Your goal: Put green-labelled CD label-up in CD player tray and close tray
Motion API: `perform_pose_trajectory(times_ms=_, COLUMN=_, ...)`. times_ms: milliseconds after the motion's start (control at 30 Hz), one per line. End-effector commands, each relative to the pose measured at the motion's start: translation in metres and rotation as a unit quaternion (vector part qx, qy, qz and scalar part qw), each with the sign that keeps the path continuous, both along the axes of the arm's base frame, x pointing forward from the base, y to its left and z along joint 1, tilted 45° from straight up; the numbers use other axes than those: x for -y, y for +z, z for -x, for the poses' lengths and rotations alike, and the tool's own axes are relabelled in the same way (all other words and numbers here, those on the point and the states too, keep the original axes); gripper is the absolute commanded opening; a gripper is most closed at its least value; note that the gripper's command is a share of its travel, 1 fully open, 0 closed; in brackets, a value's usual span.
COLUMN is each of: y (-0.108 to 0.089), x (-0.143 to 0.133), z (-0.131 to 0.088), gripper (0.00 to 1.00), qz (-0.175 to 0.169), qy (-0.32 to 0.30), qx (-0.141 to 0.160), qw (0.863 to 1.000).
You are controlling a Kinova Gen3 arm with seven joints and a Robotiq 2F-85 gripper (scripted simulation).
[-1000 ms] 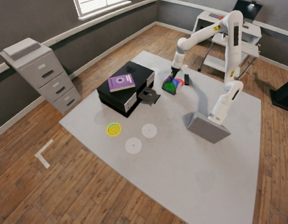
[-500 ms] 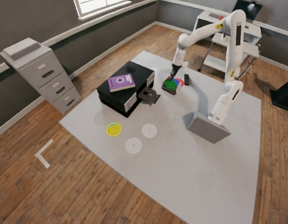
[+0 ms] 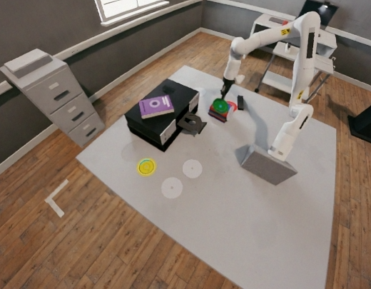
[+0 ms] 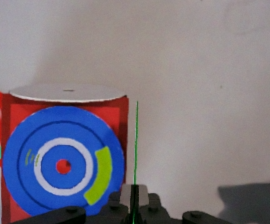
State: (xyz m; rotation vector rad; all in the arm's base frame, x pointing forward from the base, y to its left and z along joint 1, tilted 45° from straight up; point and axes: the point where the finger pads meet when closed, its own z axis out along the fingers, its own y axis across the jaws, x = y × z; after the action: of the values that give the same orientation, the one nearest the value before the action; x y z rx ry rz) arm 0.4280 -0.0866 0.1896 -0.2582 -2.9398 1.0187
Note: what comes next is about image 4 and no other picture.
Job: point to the white flat disc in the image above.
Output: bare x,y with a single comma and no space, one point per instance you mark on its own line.
56,92

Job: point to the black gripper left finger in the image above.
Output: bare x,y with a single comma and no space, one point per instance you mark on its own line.
111,213

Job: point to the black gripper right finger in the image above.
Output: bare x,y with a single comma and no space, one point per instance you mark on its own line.
148,211

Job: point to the blue cd with green label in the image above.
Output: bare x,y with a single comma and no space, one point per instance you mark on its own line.
53,134

